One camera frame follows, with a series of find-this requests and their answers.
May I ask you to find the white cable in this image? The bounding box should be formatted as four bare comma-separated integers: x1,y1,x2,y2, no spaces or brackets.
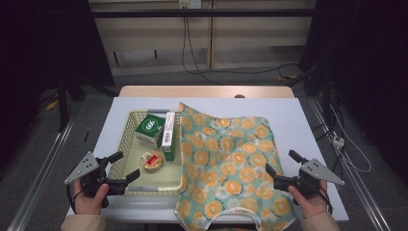
329,105,373,174

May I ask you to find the black hanging cable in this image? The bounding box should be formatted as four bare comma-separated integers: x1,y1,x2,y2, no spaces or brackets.
181,15,223,86

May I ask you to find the green and white square box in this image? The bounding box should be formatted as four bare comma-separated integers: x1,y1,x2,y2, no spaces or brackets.
134,114,166,151

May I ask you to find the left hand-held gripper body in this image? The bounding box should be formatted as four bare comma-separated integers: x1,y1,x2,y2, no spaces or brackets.
64,151,129,208

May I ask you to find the pale green plastic basket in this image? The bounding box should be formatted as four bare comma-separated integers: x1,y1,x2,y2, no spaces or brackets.
107,109,189,197

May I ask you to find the black floor cable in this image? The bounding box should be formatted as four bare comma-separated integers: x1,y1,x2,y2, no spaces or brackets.
186,63,301,76

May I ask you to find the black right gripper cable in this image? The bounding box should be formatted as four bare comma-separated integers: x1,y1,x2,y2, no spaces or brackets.
317,184,335,216

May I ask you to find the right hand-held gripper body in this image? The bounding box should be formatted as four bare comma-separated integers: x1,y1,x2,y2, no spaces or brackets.
272,158,346,206

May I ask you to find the black stand post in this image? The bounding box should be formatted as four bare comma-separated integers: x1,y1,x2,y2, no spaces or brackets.
57,72,70,133

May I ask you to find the long white and green box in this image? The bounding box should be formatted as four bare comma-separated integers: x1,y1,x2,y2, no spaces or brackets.
161,111,177,163

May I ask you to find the person's left hand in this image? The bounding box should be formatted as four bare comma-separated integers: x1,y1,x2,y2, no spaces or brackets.
72,179,111,216

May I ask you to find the black horizontal bar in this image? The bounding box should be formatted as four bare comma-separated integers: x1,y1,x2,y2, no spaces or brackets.
90,9,318,19

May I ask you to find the orange print cloth bag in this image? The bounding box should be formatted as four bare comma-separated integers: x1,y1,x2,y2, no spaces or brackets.
173,101,298,231

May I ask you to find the dark curtain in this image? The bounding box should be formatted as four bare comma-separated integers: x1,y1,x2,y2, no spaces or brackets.
297,0,408,186
0,0,115,167

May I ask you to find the white wall socket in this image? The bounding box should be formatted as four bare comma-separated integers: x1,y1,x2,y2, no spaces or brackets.
178,0,203,10

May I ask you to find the person's right hand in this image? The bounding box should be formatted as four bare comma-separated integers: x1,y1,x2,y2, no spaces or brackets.
287,179,331,219

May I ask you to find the white table cover board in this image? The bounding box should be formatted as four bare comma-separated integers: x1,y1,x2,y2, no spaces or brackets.
65,96,350,224

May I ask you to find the metal floor rail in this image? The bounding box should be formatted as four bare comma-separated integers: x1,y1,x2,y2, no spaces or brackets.
7,116,79,231
307,97,392,231

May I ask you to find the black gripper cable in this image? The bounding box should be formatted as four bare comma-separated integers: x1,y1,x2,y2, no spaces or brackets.
317,184,335,216
65,183,85,215

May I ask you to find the round yellow tin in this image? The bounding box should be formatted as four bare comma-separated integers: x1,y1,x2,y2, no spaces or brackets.
140,149,165,173

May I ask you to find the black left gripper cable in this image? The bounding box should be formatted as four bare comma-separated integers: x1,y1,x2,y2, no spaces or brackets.
65,183,85,215

